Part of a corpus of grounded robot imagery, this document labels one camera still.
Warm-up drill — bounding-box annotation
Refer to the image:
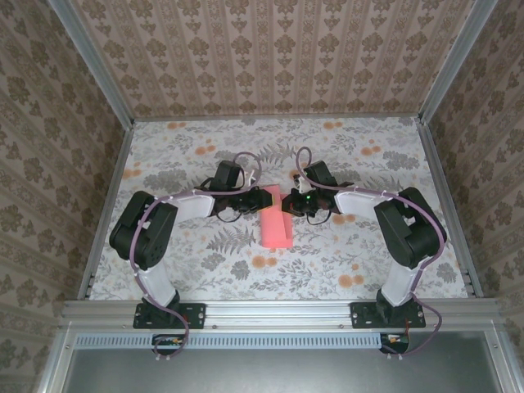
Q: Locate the aluminium frame post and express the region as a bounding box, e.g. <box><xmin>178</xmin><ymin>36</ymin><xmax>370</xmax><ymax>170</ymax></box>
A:
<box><xmin>47</xmin><ymin>0</ymin><xmax>136</xmax><ymax>126</ymax></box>
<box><xmin>418</xmin><ymin>0</ymin><xmax>503</xmax><ymax>124</ymax></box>

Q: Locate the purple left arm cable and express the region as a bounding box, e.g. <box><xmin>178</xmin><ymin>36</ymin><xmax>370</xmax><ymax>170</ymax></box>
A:
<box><xmin>129</xmin><ymin>151</ymin><xmax>265</xmax><ymax>364</ymax></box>

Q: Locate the black electronics board with wires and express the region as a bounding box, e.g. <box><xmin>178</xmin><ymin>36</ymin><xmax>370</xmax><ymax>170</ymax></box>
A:
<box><xmin>151</xmin><ymin>333</ymin><xmax>187</xmax><ymax>356</ymax></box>
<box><xmin>378</xmin><ymin>332</ymin><xmax>411</xmax><ymax>355</ymax></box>

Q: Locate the grey metal sheet panel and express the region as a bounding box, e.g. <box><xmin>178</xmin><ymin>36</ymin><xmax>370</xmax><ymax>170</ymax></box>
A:
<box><xmin>61</xmin><ymin>347</ymin><xmax>505</xmax><ymax>393</ymax></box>

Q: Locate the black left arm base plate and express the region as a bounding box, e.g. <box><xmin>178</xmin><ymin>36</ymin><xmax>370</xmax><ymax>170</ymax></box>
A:
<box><xmin>133</xmin><ymin>301</ymin><xmax>206</xmax><ymax>330</ymax></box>

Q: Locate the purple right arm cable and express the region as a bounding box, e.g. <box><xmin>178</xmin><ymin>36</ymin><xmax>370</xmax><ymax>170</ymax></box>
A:
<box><xmin>295</xmin><ymin>147</ymin><xmax>448</xmax><ymax>362</ymax></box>

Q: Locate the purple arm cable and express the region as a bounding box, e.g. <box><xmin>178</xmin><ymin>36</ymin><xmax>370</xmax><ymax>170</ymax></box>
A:
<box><xmin>129</xmin><ymin>151</ymin><xmax>265</xmax><ymax>364</ymax></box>
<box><xmin>295</xmin><ymin>147</ymin><xmax>448</xmax><ymax>362</ymax></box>

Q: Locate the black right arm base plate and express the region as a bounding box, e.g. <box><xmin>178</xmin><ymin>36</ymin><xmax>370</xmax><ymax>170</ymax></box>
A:
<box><xmin>350</xmin><ymin>301</ymin><xmax>427</xmax><ymax>330</ymax></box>

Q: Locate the grey slotted cable duct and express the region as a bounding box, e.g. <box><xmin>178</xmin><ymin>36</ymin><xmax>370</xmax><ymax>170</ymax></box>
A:
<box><xmin>75</xmin><ymin>332</ymin><xmax>404</xmax><ymax>350</ymax></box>

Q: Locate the aluminium table edge rail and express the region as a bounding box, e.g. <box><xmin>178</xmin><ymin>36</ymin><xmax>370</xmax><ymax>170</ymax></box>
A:
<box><xmin>61</xmin><ymin>297</ymin><xmax>503</xmax><ymax>332</ymax></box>

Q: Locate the aluminium side rail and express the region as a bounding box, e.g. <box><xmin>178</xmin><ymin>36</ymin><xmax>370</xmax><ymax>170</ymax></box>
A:
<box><xmin>77</xmin><ymin>120</ymin><xmax>136</xmax><ymax>302</ymax></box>
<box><xmin>413</xmin><ymin>116</ymin><xmax>485</xmax><ymax>299</ymax></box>

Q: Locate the pink paper sheet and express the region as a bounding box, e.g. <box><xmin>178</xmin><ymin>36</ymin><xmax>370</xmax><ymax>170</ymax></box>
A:
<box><xmin>260</xmin><ymin>183</ymin><xmax>296</xmax><ymax>250</ymax></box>

